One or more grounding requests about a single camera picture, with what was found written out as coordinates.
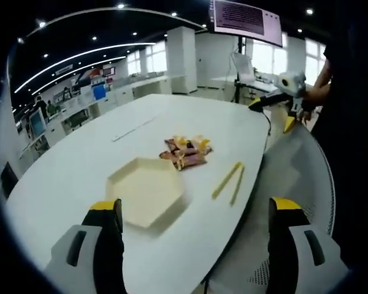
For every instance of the yellow food tongs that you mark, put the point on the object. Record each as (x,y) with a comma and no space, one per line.
(225,180)

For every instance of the person's right hand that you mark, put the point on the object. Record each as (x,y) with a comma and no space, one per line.
(314,98)

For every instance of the pile of snack food packets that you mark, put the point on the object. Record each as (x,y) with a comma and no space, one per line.
(187,151)

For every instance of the person in dark clothes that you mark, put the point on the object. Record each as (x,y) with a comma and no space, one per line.
(352,137)

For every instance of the large display screen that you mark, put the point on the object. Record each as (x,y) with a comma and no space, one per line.
(245,18)

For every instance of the cream hexagonal container tray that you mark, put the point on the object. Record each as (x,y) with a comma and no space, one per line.
(144,190)

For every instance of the white easel board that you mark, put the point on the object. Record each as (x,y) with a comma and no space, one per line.
(243,65)

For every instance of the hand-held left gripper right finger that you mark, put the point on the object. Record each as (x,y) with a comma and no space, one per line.
(283,245)

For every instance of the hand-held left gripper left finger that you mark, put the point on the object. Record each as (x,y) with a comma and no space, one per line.
(102,245)

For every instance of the black screen stand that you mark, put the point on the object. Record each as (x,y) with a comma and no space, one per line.
(241,67)

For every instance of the small computer monitor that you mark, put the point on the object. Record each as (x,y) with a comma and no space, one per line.
(37,122)

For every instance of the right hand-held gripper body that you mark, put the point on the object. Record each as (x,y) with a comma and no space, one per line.
(291,84)

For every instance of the white mesh chair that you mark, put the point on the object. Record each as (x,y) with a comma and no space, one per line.
(297,171)

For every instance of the black chair back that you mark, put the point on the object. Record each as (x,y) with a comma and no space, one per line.
(8,179)

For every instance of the blue board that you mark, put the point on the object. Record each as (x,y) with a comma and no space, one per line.
(99,92)

